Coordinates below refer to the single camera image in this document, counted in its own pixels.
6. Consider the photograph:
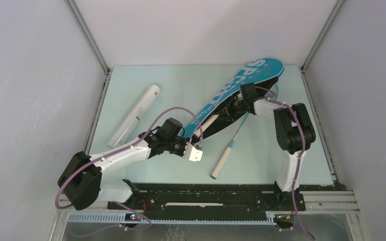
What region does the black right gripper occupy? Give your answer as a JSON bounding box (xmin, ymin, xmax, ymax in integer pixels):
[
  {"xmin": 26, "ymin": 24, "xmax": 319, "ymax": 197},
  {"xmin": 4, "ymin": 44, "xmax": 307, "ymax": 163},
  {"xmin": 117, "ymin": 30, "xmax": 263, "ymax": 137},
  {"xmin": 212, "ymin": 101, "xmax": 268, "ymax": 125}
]
[{"xmin": 214, "ymin": 94, "xmax": 248, "ymax": 121}]

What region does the blue racket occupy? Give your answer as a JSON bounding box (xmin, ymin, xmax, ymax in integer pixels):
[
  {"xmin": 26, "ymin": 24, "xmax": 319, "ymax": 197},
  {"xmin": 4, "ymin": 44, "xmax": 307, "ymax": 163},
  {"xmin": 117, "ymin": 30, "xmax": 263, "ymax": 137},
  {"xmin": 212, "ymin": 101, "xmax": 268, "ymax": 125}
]
[
  {"xmin": 194, "ymin": 114, "xmax": 219, "ymax": 137},
  {"xmin": 210, "ymin": 84, "xmax": 279, "ymax": 180}
]

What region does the blue racket bag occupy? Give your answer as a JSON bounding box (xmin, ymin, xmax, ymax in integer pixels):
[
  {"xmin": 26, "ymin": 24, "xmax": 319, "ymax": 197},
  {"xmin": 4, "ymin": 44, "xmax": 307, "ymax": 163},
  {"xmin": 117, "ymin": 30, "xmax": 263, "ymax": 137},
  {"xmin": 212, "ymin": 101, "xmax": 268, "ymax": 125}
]
[{"xmin": 197, "ymin": 58, "xmax": 284, "ymax": 139}]

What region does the white shuttlecock tube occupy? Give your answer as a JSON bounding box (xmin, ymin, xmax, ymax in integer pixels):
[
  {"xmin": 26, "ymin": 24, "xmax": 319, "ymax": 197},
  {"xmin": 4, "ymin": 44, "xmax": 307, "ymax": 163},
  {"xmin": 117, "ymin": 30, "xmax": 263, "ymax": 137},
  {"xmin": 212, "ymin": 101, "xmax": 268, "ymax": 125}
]
[{"xmin": 107, "ymin": 84, "xmax": 161, "ymax": 148}]

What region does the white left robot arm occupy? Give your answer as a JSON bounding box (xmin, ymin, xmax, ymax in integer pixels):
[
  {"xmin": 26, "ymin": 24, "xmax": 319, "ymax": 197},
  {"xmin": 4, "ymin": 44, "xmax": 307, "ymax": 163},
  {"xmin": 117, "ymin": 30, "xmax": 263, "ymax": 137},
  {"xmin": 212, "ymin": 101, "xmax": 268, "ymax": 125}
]
[{"xmin": 57, "ymin": 118, "xmax": 196, "ymax": 210}]

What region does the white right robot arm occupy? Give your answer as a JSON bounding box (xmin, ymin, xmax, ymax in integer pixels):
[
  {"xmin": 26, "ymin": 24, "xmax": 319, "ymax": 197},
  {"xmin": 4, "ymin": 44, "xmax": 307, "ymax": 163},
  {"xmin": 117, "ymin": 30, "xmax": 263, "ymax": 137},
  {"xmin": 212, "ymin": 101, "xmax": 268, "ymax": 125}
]
[{"xmin": 222, "ymin": 83, "xmax": 316, "ymax": 210}]

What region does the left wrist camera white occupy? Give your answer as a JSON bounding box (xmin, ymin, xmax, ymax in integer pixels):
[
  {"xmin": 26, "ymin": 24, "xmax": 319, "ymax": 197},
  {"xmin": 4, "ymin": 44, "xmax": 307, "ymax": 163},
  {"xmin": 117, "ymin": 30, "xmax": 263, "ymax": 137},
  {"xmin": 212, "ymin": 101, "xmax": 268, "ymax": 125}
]
[{"xmin": 183, "ymin": 143, "xmax": 203, "ymax": 162}]

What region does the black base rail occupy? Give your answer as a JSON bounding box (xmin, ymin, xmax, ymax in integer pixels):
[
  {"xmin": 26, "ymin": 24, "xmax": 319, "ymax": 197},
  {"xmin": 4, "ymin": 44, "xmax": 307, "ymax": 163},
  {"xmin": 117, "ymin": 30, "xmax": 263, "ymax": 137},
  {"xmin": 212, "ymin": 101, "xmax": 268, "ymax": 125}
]
[{"xmin": 123, "ymin": 183, "xmax": 306, "ymax": 221}]

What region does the grey cable duct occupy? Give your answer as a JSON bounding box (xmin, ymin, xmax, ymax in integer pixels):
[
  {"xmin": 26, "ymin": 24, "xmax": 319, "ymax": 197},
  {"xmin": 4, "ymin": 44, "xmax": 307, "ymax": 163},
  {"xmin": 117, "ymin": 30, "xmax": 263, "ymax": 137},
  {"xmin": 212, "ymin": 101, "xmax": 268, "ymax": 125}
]
[{"xmin": 67, "ymin": 212, "xmax": 276, "ymax": 225}]

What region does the aluminium frame post right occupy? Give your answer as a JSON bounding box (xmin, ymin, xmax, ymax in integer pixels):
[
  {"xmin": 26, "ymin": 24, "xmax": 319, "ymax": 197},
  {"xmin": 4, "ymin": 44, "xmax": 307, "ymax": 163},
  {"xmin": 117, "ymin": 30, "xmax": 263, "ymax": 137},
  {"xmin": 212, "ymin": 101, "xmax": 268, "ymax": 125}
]
[{"xmin": 301, "ymin": 0, "xmax": 347, "ymax": 72}]

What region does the aluminium frame post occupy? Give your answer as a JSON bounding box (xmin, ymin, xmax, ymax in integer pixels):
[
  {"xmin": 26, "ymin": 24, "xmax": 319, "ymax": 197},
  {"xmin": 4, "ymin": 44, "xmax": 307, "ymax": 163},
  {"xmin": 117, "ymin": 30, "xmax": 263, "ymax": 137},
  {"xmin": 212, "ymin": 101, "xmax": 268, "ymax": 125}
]
[
  {"xmin": 64, "ymin": 0, "xmax": 111, "ymax": 74},
  {"xmin": 301, "ymin": 0, "xmax": 347, "ymax": 72}
]

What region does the aluminium frame post left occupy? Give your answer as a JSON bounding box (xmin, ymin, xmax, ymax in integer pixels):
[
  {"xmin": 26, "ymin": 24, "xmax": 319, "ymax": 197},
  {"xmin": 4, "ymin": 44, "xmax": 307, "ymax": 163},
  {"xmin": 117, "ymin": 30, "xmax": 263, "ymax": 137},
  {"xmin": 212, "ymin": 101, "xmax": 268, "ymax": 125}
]
[{"xmin": 64, "ymin": 0, "xmax": 111, "ymax": 74}]

